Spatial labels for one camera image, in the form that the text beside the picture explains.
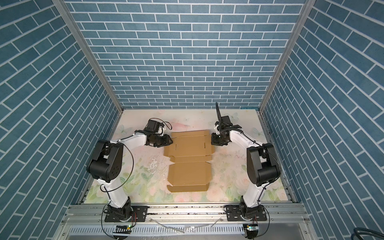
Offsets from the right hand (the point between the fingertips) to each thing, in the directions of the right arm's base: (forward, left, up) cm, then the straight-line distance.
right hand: (211, 140), depth 94 cm
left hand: (-1, +27, -3) cm, 27 cm away
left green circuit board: (-49, +41, -10) cm, 65 cm away
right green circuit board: (-43, -22, -12) cm, 50 cm away
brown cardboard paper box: (-6, +13, -7) cm, 16 cm away
